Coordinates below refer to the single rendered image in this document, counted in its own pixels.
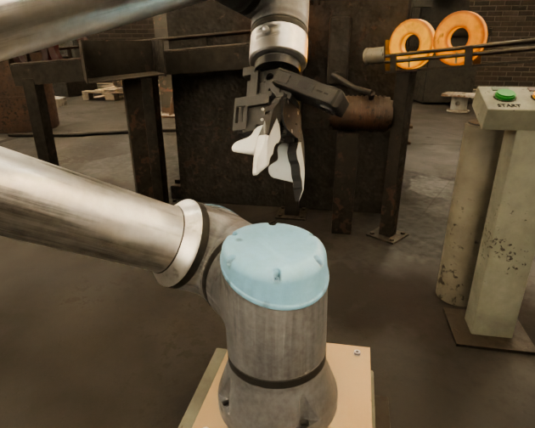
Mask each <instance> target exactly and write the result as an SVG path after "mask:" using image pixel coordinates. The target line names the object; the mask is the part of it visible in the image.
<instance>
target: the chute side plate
mask: <svg viewBox="0 0 535 428"><path fill-rule="evenodd" d="M249 56H250V45H247V46H238V47H227V48H208V49H198V50H189V51H178V52H169V53H165V61H166V74H167V75H175V74H186V73H197V72H208V71H220V70H242V69H243V68H245V67H250V66H251V65H250V62H249ZM10 70H11V72H12V76H13V78H14V84H15V86H16V87H18V86H23V84H22V80H21V79H34V83H35V85H40V84H52V83H63V82H84V81H85V80H84V75H83V69H82V60H72V61H61V62H52V63H41V64H32V65H13V66H10Z"/></svg>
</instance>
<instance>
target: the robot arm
mask: <svg viewBox="0 0 535 428"><path fill-rule="evenodd" d="M204 1H208V0H0V62H1V61H4V60H7V59H12V58H15V57H18V56H21V55H24V54H29V53H32V52H35V51H38V50H41V49H44V48H49V47H52V46H55V45H59V44H61V43H64V42H69V41H72V40H76V39H78V38H82V37H86V36H90V35H92V34H96V33H99V32H101V31H107V30H110V29H113V28H116V27H119V26H122V25H127V24H130V23H133V22H136V21H139V20H144V19H148V18H150V17H153V16H156V15H159V14H164V13H167V12H171V11H173V10H176V9H180V8H185V7H188V6H190V5H194V4H196V3H202V2H204ZM215 1H217V2H219V3H220V4H222V5H224V6H226V7H228V8H230V9H232V10H234V11H236V12H238V13H240V14H242V15H244V16H245V17H247V18H249V19H251V45H250V56H249V62H250V65H251V66H250V67H245V68H243V77H244V78H245V79H246V80H247V81H248V82H247V93H246V97H242V98H236V99H235V101H234V122H233V132H236V131H238V132H237V133H238V135H239V136H241V137H242V138H244V139H241V140H240V141H237V142H236V143H234V145H233V146H232V151H233V152H237V153H242V154H248V155H254V158H253V171H252V174H253V176H258V175H259V174H260V173H261V172H262V171H263V170H265V169H266V168H267V167H268V166H269V161H270V157H271V156H272V155H273V149H274V146H275V144H278V143H279V142H284V140H285V141H286V143H282V144H280V145H279V146H278V159H277V161H275V162H274V163H273V164H271V165H270V166H269V168H268V172H269V174H270V176H271V177H273V178H277V179H281V180H285V181H289V182H292V183H293V190H294V196H295V201H299V200H300V198H301V195H302V192H303V189H304V177H305V167H304V166H305V150H304V139H303V134H302V130H301V114H300V111H299V109H298V108H299V106H300V104H299V103H298V101H297V100H299V101H301V102H303V103H305V104H309V105H311V106H313V107H316V108H318V109H320V110H322V111H323V112H324V113H326V114H329V115H332V116H334V115H336V116H338V117H340V118H341V117H342V116H343V115H344V113H345V112H346V109H347V107H348V105H349V104H350V103H349V102H348V100H347V98H346V95H345V93H344V92H343V91H342V90H341V89H339V88H338V87H334V86H330V85H329V86H328V85H326V84H323V83H321V82H317V81H314V80H313V79H310V78H307V77H305V76H301V75H300V74H301V72H302V71H303V70H304V69H305V68H306V66H307V48H308V38H307V37H308V18H309V0H215ZM237 108H239V121H238V123H236V119H237ZM0 236H3V237H7V238H11V239H17V240H22V241H25V242H29V243H33V244H37V245H44V246H47V247H51V248H55V249H59V250H62V251H69V252H73V253H77V254H81V255H84V256H91V257H95V258H99V259H103V260H106V261H111V262H117V263H121V264H125V265H128V266H133V267H136V268H143V269H147V270H150V271H153V273H154V275H155V277H156V279H157V281H158V282H159V283H160V284H161V285H163V286H165V287H169V288H173V289H178V290H185V291H189V292H194V293H196V294H199V295H201V296H203V298H204V299H205V300H206V301H207V302H208V303H209V305H210V306H211V307H212V308H213V309H214V311H215V312H216V313H217V314H218V315H219V316H220V317H221V318H222V320H223V322H224V324H225V327H226V336H227V347H228V361H227V363H226V365H225V368H224V371H223V373H222V377H221V379H220V382H219V386H218V405H219V411H220V414H221V416H222V419H223V421H224V422H225V424H226V425H227V427H228V428H327V427H328V426H329V425H330V423H331V422H332V420H333V418H334V417H335V413H336V409H337V399H338V390H337V384H336V381H335V377H334V375H333V373H332V370H331V368H330V366H329V363H328V361H327V358H326V334H327V303H328V284H329V269H328V265H327V255H326V250H325V248H324V245H323V244H322V242H321V241H320V240H319V239H318V238H317V237H315V236H313V234H311V233H310V232H308V231H306V230H305V229H303V228H298V227H296V226H292V225H289V224H283V223H276V225H269V224H268V222H265V223H257V224H251V223H249V222H247V221H246V220H245V219H243V218H242V217H239V216H238V215H237V214H236V213H234V212H233V211H231V210H229V209H228V208H226V207H223V206H217V205H213V204H202V203H200V202H198V201H195V200H190V199H186V200H182V201H180V202H178V203H177V204H176V205H174V206H172V205H170V204H167V203H165V202H162V201H159V200H155V199H152V198H150V197H147V196H144V195H142V194H138V193H135V192H132V191H130V190H127V189H123V188H120V187H117V186H115V185H113V184H110V183H106V182H103V181H100V180H98V179H95V178H92V177H89V176H86V175H83V174H81V173H78V172H73V171H71V170H68V169H65V168H63V167H61V166H56V165H54V164H51V163H48V162H46V161H43V160H38V159H36V158H34V157H31V156H29V155H24V154H21V153H19V152H16V151H13V150H11V149H7V148H4V147H2V146H0Z"/></svg>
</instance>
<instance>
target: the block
mask: <svg viewBox="0 0 535 428"><path fill-rule="evenodd" d="M351 29H352V18H351V17H349V16H336V17H331V18H330V20H329V49H328V66H327V84H329V85H343V84H342V83H340V82H338V81H337V80H336V79H334V78H332V77H331V73H332V72H336V71H338V72H340V76H341V77H343V78H345V79H346V80H347V79H348V66H349V54H350V41H351Z"/></svg>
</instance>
